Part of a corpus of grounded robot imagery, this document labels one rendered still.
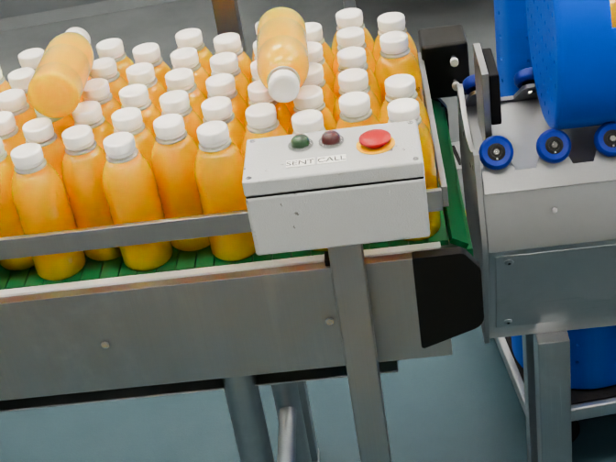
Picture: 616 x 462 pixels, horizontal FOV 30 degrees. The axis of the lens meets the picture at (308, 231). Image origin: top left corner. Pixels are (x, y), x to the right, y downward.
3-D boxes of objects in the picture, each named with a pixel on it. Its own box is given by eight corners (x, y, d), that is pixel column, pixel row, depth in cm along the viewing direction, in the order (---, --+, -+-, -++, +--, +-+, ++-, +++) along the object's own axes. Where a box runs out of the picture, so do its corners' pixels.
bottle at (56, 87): (71, 126, 150) (92, 71, 164) (83, 82, 147) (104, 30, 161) (21, 110, 149) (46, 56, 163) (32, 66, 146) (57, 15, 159)
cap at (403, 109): (384, 114, 142) (383, 101, 141) (414, 107, 143) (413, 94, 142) (393, 127, 139) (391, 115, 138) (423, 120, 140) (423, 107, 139)
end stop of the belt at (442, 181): (448, 206, 144) (447, 186, 142) (442, 207, 144) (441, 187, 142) (423, 69, 177) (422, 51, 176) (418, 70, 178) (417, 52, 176)
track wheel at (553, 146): (569, 126, 149) (567, 128, 151) (534, 129, 150) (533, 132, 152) (574, 159, 149) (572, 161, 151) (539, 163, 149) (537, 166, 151)
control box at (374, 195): (431, 237, 130) (423, 159, 124) (256, 257, 131) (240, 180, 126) (423, 192, 138) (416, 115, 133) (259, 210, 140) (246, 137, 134)
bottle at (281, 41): (247, 34, 157) (247, 90, 143) (274, -5, 154) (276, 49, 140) (288, 59, 159) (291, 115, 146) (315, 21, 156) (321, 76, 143)
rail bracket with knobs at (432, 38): (473, 108, 176) (468, 46, 170) (425, 114, 176) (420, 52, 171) (466, 80, 184) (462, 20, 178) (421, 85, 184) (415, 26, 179)
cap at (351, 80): (374, 82, 150) (373, 70, 149) (358, 95, 148) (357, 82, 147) (349, 78, 152) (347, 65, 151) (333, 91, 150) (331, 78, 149)
